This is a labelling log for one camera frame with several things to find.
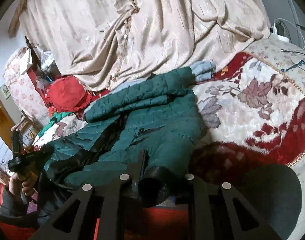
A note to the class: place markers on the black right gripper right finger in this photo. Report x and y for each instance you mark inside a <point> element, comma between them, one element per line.
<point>222,212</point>

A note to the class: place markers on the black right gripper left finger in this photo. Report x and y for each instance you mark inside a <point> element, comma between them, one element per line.
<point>97,212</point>

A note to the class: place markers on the teal quilted puffer jacket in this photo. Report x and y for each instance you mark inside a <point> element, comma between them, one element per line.
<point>158,116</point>

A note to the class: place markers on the person's left hand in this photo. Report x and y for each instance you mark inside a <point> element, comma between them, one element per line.
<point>19,184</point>

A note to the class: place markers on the green knit garment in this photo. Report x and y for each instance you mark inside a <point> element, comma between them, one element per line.
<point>55,118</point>

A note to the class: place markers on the framed picture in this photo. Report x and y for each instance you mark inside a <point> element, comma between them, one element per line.
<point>5,91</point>

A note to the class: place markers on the red ruffled cushion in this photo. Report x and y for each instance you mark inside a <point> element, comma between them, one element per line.
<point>67,95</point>

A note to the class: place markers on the floral plush bed blanket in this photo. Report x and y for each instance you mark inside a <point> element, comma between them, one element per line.
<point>254,128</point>

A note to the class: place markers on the light blue fleece garment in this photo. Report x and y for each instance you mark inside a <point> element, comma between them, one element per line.
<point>201,71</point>

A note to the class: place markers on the beige satin curtain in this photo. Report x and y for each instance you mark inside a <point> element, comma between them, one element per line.
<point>104,43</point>

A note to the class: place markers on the white power strip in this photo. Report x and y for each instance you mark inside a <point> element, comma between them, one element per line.
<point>281,32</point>

